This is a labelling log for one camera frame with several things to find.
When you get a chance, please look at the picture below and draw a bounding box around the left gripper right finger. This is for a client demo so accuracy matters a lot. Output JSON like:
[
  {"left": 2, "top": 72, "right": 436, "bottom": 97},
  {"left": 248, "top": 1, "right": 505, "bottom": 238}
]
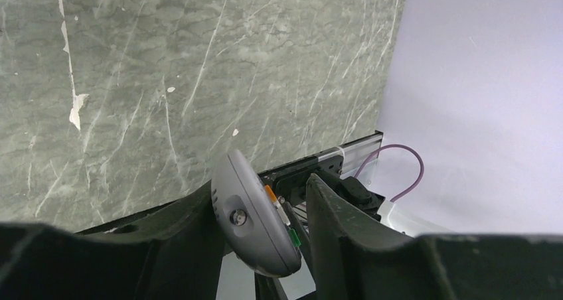
[{"left": 307, "top": 175, "right": 562, "bottom": 299}]

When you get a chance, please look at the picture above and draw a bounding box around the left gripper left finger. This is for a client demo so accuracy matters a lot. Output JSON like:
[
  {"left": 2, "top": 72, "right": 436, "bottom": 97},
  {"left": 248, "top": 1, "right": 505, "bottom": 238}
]
[{"left": 1, "top": 183, "right": 225, "bottom": 299}]

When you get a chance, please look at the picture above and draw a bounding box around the white remote control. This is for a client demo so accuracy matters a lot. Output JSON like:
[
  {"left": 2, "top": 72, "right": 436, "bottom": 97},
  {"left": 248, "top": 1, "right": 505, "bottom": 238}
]
[{"left": 210, "top": 149, "right": 301, "bottom": 277}]

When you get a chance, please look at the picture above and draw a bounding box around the aluminium rail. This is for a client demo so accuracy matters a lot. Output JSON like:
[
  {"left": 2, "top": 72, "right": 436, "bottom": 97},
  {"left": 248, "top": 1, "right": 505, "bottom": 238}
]
[{"left": 314, "top": 131, "right": 384, "bottom": 175}]

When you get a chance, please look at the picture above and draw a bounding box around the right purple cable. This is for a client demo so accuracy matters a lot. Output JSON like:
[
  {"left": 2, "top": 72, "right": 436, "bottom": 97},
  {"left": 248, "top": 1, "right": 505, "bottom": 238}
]
[{"left": 354, "top": 144, "right": 426, "bottom": 204}]

